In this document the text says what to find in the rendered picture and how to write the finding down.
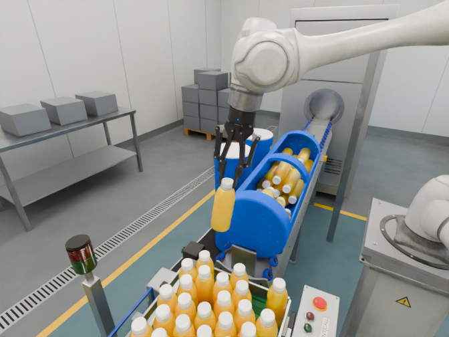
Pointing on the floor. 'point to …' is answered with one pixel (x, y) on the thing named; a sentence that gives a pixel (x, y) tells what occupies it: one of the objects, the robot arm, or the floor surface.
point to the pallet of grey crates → (206, 102)
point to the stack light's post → (99, 306)
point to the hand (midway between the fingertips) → (229, 174)
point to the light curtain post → (353, 140)
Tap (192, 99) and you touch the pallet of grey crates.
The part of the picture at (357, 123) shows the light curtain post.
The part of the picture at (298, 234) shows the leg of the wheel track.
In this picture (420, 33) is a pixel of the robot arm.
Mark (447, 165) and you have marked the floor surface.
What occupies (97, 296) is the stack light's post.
